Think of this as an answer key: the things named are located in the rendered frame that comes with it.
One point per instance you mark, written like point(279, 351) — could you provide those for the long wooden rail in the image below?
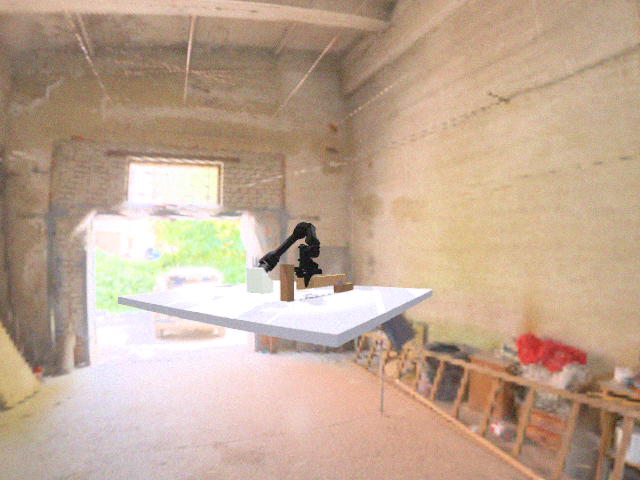
point(320, 281)

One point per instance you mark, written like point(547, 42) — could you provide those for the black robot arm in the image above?
point(301, 230)

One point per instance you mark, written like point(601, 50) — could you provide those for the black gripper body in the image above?
point(304, 263)

